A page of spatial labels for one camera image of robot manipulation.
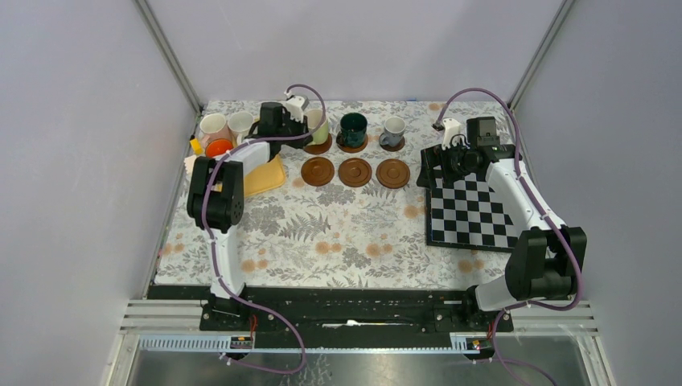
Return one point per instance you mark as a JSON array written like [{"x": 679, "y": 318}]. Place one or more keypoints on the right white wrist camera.
[{"x": 451, "y": 129}]

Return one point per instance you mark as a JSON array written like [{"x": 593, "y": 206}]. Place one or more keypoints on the orange mug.
[{"x": 218, "y": 147}]

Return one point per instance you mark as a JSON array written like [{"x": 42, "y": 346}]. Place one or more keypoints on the grey mug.
[{"x": 394, "y": 129}]

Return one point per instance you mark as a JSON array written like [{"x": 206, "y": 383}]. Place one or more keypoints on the pink white mug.
[{"x": 212, "y": 127}]

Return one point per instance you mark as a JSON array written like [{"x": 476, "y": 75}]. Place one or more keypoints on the white pink block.
[{"x": 189, "y": 163}]

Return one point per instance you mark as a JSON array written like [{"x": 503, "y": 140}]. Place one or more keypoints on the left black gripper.
[{"x": 301, "y": 127}]

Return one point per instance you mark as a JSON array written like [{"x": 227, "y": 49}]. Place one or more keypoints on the yellow tray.
[{"x": 265, "y": 177}]

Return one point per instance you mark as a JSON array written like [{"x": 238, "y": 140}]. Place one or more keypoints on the brown wooden coaster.
[
  {"x": 348, "y": 149},
  {"x": 355, "y": 172},
  {"x": 317, "y": 171},
  {"x": 393, "y": 173},
  {"x": 321, "y": 148}
]

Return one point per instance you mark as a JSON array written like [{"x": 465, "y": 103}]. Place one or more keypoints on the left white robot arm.
[{"x": 216, "y": 195}]

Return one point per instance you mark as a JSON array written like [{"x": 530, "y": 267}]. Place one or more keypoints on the dark green mug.
[{"x": 352, "y": 130}]

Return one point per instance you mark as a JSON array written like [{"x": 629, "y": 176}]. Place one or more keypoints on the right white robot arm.
[{"x": 545, "y": 266}]

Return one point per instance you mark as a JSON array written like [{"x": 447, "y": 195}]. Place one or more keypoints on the yellow block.
[{"x": 196, "y": 146}]

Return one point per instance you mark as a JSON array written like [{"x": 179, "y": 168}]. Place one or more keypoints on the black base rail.
[{"x": 288, "y": 317}]

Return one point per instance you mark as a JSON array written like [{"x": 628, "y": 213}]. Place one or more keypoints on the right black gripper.
[{"x": 434, "y": 157}]

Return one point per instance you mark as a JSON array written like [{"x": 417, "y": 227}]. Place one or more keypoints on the black white checkerboard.
[{"x": 467, "y": 215}]

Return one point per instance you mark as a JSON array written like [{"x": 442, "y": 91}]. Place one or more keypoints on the floral tablecloth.
[{"x": 334, "y": 235}]

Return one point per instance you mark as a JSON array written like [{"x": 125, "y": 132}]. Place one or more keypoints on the dark brown coaster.
[{"x": 394, "y": 148}]

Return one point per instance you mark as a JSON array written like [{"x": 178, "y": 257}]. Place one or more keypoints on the light green mug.
[{"x": 318, "y": 125}]

